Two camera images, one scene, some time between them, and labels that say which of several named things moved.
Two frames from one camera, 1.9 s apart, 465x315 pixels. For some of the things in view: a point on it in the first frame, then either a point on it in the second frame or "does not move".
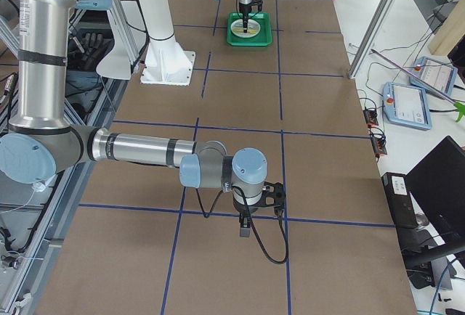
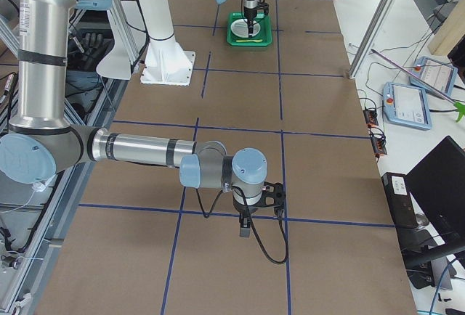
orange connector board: (370, 117) does not move
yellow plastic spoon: (251, 31) → (257, 41)
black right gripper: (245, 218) does not move
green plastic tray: (264, 38) does not move
